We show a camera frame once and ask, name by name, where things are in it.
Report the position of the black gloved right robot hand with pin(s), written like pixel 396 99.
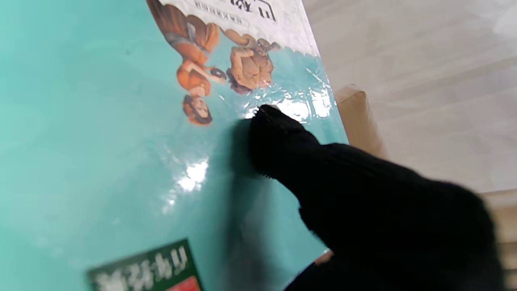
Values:
pixel 383 222

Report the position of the teal cover book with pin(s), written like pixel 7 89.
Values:
pixel 101 141

